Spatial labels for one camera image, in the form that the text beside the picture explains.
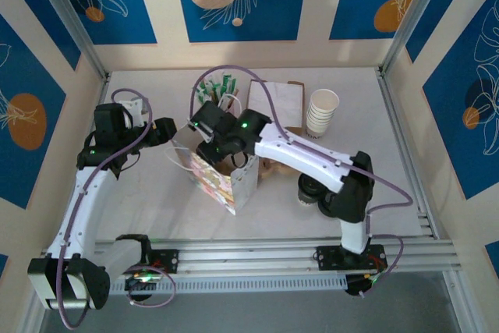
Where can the white printed paper gift bag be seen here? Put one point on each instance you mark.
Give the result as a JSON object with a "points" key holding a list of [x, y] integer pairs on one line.
{"points": [[243, 188]]}

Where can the black plastic cup lid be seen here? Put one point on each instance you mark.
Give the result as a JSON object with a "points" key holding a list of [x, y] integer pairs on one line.
{"points": [[308, 186], [323, 208]]}

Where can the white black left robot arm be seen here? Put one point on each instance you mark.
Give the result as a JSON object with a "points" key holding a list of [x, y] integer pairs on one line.
{"points": [[83, 212]]}

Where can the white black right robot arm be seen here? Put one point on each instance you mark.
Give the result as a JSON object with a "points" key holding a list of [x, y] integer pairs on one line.
{"points": [[304, 157]]}

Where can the wooden stir stick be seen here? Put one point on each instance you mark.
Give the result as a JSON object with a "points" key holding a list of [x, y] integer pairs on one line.
{"points": [[234, 93]]}

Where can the green white sachet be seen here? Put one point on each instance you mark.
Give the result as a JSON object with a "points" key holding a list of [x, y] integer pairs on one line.
{"points": [[202, 91], [213, 89], [225, 83]]}

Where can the white napkin stack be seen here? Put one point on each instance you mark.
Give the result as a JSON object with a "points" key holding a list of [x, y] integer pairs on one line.
{"points": [[284, 103]]}

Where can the brown cardboard napkin tray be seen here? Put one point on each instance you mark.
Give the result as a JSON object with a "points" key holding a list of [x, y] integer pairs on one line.
{"points": [[298, 85]]}

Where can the white paper cup black print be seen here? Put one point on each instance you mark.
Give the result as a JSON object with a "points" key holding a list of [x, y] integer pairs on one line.
{"points": [[316, 132]]}

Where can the circuit board with green light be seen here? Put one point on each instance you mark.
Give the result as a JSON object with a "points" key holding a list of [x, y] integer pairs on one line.
{"points": [[140, 280], [362, 284]]}

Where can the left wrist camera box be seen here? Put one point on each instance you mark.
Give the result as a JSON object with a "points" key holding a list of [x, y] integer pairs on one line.
{"points": [[134, 110]]}

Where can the aluminium frame post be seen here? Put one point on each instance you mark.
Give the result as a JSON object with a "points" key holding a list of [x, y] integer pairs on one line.
{"points": [[66, 17], [413, 17]]}

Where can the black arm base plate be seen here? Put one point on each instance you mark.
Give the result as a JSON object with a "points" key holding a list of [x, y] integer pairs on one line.
{"points": [[327, 259], [167, 261]]}

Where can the aluminium mounting rail beam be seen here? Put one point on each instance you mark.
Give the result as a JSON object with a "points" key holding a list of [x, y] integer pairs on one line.
{"points": [[249, 259]]}

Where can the aluminium frame leg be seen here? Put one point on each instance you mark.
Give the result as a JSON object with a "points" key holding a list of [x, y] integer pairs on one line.
{"points": [[458, 302]]}

